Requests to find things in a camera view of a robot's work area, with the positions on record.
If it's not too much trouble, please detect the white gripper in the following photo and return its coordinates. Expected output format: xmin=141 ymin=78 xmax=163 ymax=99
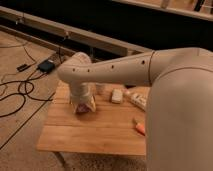
xmin=69 ymin=83 xmax=96 ymax=113

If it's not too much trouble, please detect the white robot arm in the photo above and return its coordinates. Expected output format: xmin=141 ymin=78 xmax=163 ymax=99
xmin=58 ymin=47 xmax=213 ymax=171

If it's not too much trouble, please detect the white sponge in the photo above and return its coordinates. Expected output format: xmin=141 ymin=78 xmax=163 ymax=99
xmin=111 ymin=89 xmax=123 ymax=104

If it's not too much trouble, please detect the purple bowl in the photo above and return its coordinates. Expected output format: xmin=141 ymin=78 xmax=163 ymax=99
xmin=76 ymin=104 xmax=90 ymax=114

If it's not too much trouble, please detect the clear plastic cup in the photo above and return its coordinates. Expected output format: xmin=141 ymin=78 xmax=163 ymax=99
xmin=95 ymin=83 xmax=105 ymax=95

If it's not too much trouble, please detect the black power adapter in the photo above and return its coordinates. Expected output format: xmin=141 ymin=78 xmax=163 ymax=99
xmin=37 ymin=60 xmax=55 ymax=73

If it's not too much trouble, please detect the wooden table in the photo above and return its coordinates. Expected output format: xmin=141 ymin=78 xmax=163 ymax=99
xmin=37 ymin=82 xmax=146 ymax=156

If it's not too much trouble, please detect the white rectangular box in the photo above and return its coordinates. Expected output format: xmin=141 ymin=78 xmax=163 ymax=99
xmin=125 ymin=91 xmax=146 ymax=110

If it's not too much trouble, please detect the small black device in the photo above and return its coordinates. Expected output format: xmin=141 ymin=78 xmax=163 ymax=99
xmin=17 ymin=64 xmax=30 ymax=72

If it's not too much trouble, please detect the black floor cable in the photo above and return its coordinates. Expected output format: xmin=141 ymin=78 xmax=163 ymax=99
xmin=0 ymin=39 xmax=64 ymax=119

